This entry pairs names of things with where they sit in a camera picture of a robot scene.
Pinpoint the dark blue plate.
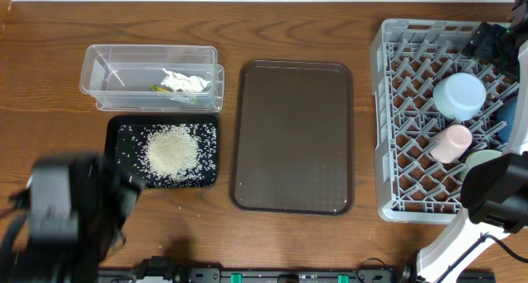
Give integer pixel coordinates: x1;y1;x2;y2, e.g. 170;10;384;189
497;97;517;144

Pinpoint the clear plastic bin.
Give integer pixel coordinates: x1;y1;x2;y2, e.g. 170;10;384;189
79;45;224;113

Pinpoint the yellow snack wrapper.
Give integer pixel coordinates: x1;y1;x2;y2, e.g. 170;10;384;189
149;85;198;105

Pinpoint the black tray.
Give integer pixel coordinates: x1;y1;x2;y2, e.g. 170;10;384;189
102;114;222;191

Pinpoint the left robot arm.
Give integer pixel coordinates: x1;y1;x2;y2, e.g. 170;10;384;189
1;153;145;282

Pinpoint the grey dishwasher rack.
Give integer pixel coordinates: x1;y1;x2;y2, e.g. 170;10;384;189
370;19;519;224

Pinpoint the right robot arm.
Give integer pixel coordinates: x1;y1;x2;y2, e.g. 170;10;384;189
398;0;527;282

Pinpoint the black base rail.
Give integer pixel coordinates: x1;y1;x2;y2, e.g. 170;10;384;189
97;256;496;283

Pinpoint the white tissue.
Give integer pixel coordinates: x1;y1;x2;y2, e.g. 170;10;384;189
160;68;211;92

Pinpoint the pink cup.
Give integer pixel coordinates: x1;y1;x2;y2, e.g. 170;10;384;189
430;125;473;163

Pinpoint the mint green bowl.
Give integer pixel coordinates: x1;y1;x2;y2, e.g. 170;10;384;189
460;149;502;182

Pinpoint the brown serving tray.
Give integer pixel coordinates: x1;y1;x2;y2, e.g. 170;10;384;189
229;60;355;216

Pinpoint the pile of rice grains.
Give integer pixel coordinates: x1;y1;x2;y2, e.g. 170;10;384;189
115;124;218;185

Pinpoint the light blue bowl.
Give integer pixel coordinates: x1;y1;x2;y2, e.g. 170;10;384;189
432;73;486;121

